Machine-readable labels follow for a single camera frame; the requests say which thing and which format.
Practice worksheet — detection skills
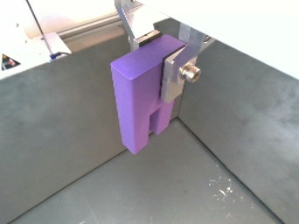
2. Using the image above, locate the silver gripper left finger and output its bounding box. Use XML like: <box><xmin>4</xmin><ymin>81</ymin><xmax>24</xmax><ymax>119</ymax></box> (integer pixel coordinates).
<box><xmin>115</xmin><ymin>0</ymin><xmax>163</xmax><ymax>51</ymax></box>

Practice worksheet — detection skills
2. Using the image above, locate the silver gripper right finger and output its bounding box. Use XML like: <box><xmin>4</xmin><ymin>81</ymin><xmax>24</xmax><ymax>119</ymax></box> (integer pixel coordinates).
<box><xmin>162</xmin><ymin>24</ymin><xmax>215</xmax><ymax>103</ymax></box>

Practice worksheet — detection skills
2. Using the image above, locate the purple double-square peg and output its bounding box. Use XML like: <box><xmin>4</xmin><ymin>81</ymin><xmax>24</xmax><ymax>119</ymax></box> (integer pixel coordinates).
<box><xmin>111</xmin><ymin>35</ymin><xmax>185</xmax><ymax>154</ymax></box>

